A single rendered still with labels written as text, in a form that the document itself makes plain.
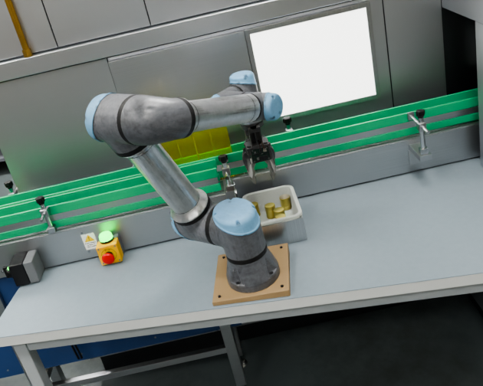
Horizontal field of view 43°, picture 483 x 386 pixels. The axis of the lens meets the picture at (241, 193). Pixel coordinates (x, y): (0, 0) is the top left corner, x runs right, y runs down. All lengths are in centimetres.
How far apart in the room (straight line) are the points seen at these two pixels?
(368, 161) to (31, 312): 119
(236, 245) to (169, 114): 43
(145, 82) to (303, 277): 88
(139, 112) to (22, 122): 98
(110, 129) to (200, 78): 77
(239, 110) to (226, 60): 60
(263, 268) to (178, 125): 50
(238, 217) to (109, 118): 43
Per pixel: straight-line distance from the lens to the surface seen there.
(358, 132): 209
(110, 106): 142
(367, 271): 171
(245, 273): 165
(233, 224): 157
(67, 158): 230
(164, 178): 155
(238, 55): 212
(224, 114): 149
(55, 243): 211
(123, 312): 180
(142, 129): 135
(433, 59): 231
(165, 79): 213
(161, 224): 203
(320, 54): 216
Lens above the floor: 174
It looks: 26 degrees down
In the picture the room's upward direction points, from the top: 13 degrees counter-clockwise
